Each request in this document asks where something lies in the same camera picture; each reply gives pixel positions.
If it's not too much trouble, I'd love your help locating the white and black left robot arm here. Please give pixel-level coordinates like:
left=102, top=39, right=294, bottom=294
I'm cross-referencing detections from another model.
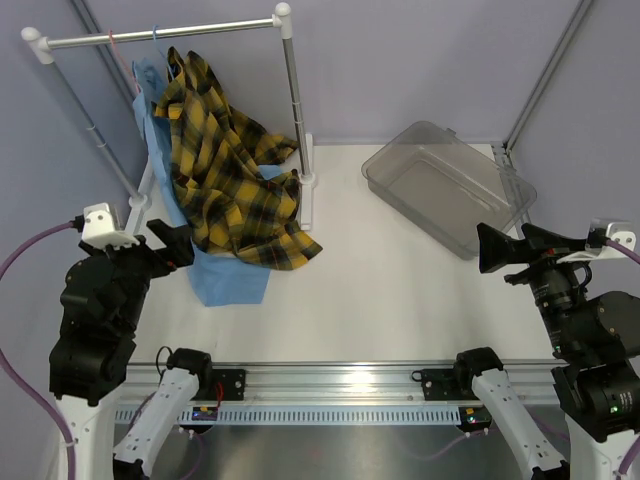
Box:
left=49, top=212, right=215, bottom=479

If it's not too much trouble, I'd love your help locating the yellow plaid shirt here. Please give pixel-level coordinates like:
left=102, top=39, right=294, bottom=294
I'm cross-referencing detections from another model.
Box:
left=171, top=62, right=322, bottom=271

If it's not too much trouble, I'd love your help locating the light blue shirt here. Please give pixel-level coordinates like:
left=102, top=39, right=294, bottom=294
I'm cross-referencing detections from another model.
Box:
left=131, top=55, right=301, bottom=307

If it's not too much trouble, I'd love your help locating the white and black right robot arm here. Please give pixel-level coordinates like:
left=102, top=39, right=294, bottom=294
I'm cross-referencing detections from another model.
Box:
left=452, top=219, right=639, bottom=479

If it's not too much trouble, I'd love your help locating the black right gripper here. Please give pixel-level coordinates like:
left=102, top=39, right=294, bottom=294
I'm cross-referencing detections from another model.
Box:
left=477, top=221, right=593, bottom=355

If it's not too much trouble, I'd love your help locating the aluminium mounting rail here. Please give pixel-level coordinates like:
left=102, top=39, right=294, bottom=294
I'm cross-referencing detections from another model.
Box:
left=120, top=360, right=559, bottom=406

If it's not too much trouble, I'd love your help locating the pink wire hanger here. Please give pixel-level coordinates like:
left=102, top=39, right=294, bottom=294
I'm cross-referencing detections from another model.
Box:
left=108, top=29, right=141, bottom=94

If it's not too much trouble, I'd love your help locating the perforated white cable duct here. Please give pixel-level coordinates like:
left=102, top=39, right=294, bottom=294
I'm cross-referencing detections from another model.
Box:
left=113, top=405, right=461, bottom=426

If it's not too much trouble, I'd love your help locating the aluminium frame post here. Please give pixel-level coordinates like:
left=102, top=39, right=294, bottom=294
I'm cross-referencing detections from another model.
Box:
left=503, top=0, right=595, bottom=155
left=67, top=0, right=136, bottom=107

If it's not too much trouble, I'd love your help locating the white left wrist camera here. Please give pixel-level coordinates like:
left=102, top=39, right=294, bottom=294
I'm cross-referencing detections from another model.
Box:
left=81, top=203, right=140, bottom=251

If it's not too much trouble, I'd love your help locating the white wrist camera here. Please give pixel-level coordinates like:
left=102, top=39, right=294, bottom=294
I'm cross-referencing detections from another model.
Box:
left=558, top=218, right=639, bottom=264
left=81, top=203, right=140, bottom=251

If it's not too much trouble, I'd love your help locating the aluminium frame post left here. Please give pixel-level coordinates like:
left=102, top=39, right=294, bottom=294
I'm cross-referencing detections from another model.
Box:
left=67, top=0, right=136, bottom=107

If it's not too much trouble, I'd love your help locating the white and metal clothes rack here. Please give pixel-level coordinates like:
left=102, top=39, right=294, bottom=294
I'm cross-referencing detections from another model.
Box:
left=21, top=2, right=317, bottom=235

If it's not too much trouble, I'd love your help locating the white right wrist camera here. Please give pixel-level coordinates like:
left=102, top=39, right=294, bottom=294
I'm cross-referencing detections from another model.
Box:
left=558, top=218, right=639, bottom=264

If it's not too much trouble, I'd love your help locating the light blue wire hanger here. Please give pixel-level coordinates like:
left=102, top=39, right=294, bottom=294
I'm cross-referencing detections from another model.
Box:
left=152, top=24, right=176, bottom=81

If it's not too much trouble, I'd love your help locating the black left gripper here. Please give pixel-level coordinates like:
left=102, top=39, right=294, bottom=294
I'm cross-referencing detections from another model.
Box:
left=82, top=218, right=194, bottom=332

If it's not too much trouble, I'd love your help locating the clear plastic bin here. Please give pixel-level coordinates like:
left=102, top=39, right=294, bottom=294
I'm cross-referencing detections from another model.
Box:
left=361, top=121, right=537, bottom=260

